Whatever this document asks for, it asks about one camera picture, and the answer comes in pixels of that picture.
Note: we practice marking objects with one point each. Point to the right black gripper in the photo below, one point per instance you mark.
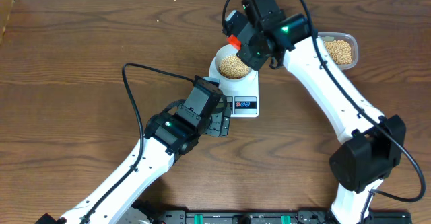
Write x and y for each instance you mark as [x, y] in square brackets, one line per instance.
[254, 62]

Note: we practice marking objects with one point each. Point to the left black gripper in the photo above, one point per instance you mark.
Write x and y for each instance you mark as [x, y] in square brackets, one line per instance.
[220, 120]

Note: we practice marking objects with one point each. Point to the red plastic measuring scoop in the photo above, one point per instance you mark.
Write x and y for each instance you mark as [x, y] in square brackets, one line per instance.
[232, 40]

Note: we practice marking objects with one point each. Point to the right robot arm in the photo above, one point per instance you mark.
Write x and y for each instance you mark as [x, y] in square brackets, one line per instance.
[371, 143]

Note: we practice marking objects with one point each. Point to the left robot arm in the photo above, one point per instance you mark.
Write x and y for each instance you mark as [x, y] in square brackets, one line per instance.
[168, 135]

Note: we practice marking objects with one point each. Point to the soybeans in bowl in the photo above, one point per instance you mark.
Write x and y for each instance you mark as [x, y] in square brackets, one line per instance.
[232, 67]

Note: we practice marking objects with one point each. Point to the light grey round bowl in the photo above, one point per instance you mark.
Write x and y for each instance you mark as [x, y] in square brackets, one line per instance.
[223, 52]

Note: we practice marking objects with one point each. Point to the white digital kitchen scale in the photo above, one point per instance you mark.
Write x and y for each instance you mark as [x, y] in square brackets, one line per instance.
[243, 93]

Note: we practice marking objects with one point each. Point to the pile of soybeans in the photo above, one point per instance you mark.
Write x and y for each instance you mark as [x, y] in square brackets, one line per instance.
[340, 51]

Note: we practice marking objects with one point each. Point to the clear plastic container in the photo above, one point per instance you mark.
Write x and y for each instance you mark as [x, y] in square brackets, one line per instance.
[330, 36]

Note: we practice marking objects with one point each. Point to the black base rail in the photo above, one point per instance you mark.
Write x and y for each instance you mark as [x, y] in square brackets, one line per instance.
[183, 217]

